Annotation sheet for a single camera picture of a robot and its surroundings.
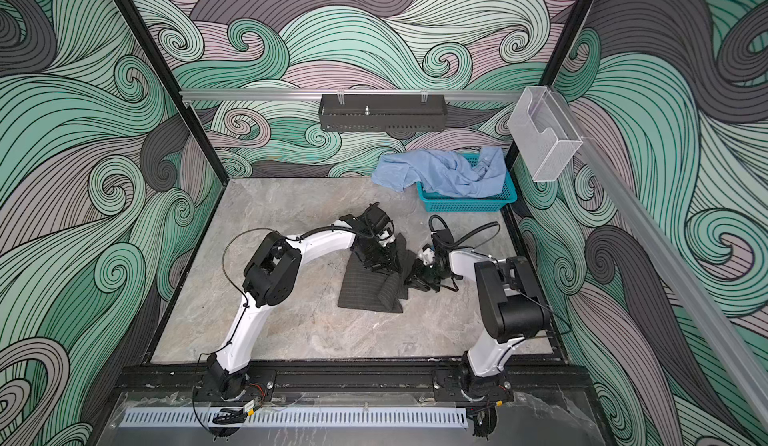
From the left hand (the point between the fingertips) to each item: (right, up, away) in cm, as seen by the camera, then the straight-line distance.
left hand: (401, 270), depth 90 cm
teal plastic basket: (+14, +22, +18) cm, 32 cm away
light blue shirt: (+18, +32, +23) cm, 44 cm away
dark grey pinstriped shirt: (-11, -4, -6) cm, 13 cm away
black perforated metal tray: (-5, +50, +5) cm, 51 cm away
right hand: (+2, -4, +1) cm, 5 cm away
